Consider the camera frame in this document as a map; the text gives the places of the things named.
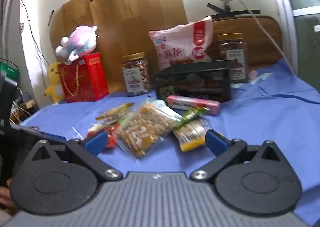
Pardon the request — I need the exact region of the pink snack bag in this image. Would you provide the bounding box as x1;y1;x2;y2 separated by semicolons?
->
149;16;213;71

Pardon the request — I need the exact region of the yellow green striped snack packet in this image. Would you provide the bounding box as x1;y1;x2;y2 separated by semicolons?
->
95;103;135;126

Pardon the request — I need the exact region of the small brown board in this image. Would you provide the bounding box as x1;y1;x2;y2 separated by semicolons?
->
211;15;284;66

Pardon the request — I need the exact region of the pink candy stick pack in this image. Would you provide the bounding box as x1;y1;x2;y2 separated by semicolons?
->
166;95;220;115

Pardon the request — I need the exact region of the red gift box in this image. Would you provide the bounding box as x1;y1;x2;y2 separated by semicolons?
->
57;53;110;103

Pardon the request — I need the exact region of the pink white plush toy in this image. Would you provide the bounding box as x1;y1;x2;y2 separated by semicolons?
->
55;25;98;65

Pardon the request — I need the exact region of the clear packet of puffed snacks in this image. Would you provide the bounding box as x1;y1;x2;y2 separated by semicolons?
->
117;100;183;159

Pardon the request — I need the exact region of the yellow duck plush toy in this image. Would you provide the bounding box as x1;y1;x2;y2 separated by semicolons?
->
44;62;65;104

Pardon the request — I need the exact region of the dark green window panel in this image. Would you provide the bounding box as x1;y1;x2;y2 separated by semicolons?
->
279;0;320;98

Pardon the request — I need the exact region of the white power strip with cable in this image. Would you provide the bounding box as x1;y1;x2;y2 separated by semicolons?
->
191;0;299;76

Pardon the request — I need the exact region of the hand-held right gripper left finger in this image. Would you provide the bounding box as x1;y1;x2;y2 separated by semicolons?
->
24;129;123;181

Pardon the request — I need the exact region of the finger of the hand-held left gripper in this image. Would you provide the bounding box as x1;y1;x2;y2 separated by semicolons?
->
9;123;67;143

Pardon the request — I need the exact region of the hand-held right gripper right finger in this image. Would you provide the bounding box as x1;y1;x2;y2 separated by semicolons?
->
189;129;284;182

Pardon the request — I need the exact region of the blue cloth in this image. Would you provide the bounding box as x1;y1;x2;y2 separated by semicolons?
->
19;58;320;227

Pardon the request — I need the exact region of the person's left hand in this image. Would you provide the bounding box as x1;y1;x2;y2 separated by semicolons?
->
0;178;16;211

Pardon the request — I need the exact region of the red snack packet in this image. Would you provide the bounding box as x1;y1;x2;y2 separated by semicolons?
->
87;123;119;149

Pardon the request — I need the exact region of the colourful snack box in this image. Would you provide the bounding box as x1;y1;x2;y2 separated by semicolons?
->
152;60;233;104

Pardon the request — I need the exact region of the green bag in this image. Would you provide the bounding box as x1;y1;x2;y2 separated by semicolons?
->
0;62;20;83

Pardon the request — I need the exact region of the large wooden board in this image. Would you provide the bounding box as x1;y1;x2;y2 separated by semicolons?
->
49;0;188;98

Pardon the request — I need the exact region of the dark snack jar gold lid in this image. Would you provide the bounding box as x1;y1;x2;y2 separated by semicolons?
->
217;33;248;84

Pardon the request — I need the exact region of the nut jar with gold lid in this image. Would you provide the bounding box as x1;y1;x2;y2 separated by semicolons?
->
121;53;152;97

